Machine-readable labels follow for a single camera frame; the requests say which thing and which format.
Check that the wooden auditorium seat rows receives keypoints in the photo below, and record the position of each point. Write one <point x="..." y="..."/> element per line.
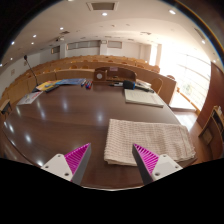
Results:
<point x="40" y="75"/>

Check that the yellow book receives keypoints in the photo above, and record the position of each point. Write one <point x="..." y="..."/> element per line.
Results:
<point x="45" y="85"/>

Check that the wooden tabletop lectern box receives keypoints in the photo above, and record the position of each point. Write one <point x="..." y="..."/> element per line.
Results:
<point x="116" y="73"/>

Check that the recessed ceiling lights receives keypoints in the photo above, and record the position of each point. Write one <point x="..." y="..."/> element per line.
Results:
<point x="104" y="14"/>

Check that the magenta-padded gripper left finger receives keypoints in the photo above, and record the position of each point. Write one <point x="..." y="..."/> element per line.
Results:
<point x="59" y="165"/>

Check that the white printed paper sheet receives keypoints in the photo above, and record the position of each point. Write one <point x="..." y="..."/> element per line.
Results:
<point x="30" y="98"/>

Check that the rectangular ceiling air vent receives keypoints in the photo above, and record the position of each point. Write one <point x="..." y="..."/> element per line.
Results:
<point x="102" y="6"/>

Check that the beige waffle-weave towel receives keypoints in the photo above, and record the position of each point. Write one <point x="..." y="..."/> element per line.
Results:
<point x="150" y="138"/>

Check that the red marker pen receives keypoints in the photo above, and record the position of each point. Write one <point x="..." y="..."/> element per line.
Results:
<point x="89" y="84"/>

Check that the black gooseneck microphone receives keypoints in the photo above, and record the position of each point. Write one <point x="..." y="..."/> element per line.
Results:
<point x="30" y="70"/>

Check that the white open notebook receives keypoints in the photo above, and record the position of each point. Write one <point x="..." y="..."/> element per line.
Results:
<point x="143" y="97"/>

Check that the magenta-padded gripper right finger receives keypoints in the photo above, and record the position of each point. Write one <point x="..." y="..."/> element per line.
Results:
<point x="164" y="166"/>

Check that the wooden chair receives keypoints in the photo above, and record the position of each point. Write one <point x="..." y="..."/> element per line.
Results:
<point x="156" y="85"/>

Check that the wooden shelf unit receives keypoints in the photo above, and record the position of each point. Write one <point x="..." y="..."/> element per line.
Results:
<point x="213" y="133"/>

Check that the black handheld microphone, blue band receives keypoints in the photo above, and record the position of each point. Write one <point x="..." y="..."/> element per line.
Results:
<point x="129" y="84"/>

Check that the black marker pen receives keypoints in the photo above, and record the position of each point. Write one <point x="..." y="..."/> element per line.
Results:
<point x="115" y="84"/>

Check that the blue marker pen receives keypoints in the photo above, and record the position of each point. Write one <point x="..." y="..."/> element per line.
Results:
<point x="83" y="83"/>

